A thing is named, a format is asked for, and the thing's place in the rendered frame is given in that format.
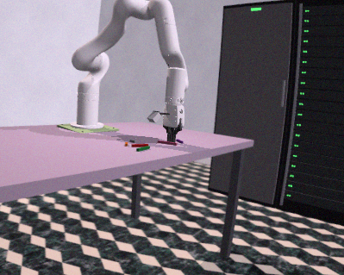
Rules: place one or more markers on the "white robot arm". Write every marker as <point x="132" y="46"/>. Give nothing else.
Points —
<point x="90" y="57"/>

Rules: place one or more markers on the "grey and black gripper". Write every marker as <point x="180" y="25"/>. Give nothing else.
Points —
<point x="173" y="122"/>

